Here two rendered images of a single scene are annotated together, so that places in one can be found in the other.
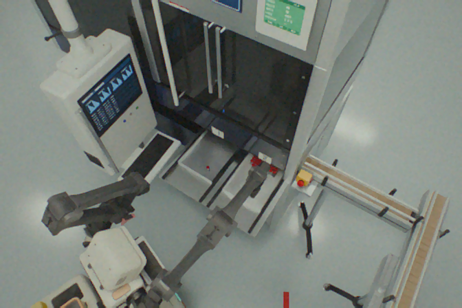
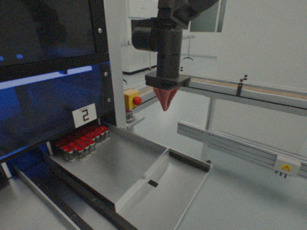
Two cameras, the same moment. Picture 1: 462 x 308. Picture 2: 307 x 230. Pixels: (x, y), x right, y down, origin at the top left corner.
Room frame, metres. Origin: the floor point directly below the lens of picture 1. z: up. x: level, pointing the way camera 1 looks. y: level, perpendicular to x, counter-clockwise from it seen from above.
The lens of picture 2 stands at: (0.78, 0.33, 1.29)
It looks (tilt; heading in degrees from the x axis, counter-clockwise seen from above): 26 degrees down; 272
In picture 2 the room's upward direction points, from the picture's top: straight up
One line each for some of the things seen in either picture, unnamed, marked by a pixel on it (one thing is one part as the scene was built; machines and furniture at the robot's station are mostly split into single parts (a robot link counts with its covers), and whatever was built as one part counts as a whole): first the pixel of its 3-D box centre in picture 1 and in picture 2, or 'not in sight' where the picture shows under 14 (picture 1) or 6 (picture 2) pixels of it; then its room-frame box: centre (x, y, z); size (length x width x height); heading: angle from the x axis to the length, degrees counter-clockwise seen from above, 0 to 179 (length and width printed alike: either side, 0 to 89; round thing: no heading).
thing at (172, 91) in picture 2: not in sight; (162, 94); (0.76, -0.12, 1.13); 0.07 x 0.07 x 0.09; 56
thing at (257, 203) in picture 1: (255, 179); (107, 154); (0.95, -0.15, 0.90); 0.34 x 0.26 x 0.04; 147
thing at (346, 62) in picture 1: (351, 58); not in sight; (1.33, -0.63, 1.50); 0.85 x 0.01 x 0.59; 146
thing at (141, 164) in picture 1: (148, 157); not in sight; (1.16, 0.55, 0.82); 0.40 x 0.14 x 0.02; 150
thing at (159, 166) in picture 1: (145, 158); not in sight; (1.17, 0.57, 0.79); 0.45 x 0.28 x 0.03; 150
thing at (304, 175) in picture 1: (304, 177); (129, 98); (0.91, -0.43, 0.99); 0.08 x 0.07 x 0.07; 146
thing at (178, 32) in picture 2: not in sight; (167, 41); (0.76, -0.12, 1.26); 0.07 x 0.06 x 0.07; 142
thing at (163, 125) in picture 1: (162, 124); not in sight; (1.51, 0.50, 0.73); 1.98 x 0.01 x 0.25; 56
